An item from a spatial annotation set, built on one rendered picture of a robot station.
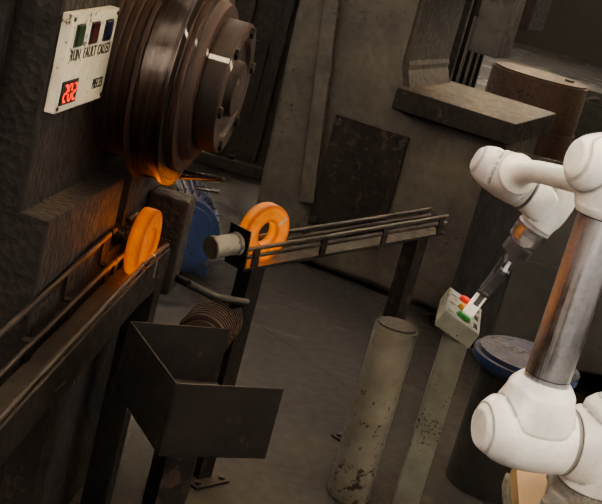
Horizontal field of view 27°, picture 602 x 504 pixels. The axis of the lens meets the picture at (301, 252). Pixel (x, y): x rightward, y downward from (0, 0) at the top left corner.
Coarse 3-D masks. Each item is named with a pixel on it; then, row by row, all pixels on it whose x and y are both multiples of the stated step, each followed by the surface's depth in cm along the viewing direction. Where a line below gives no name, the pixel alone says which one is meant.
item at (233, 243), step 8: (232, 232) 314; (208, 240) 308; (216, 240) 307; (224, 240) 308; (232, 240) 310; (240, 240) 312; (208, 248) 309; (216, 248) 307; (224, 248) 308; (232, 248) 310; (240, 248) 312; (208, 256) 309; (216, 256) 307; (224, 256) 311
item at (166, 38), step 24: (168, 0) 245; (192, 0) 244; (168, 24) 243; (168, 48) 242; (144, 72) 243; (168, 72) 241; (144, 96) 244; (168, 96) 244; (144, 120) 246; (144, 144) 250; (144, 168) 258; (168, 168) 262
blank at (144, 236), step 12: (144, 216) 269; (156, 216) 272; (132, 228) 267; (144, 228) 267; (156, 228) 276; (132, 240) 267; (144, 240) 268; (156, 240) 279; (132, 252) 267; (144, 252) 271; (132, 264) 269
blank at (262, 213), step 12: (264, 204) 316; (252, 216) 313; (264, 216) 315; (276, 216) 318; (252, 228) 313; (276, 228) 320; (288, 228) 323; (252, 240) 315; (264, 240) 322; (276, 240) 321; (252, 252) 317
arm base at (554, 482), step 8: (552, 480) 287; (560, 480) 282; (552, 488) 284; (560, 488) 281; (568, 488) 280; (544, 496) 281; (552, 496) 281; (560, 496) 281; (568, 496) 280; (576, 496) 278; (584, 496) 278
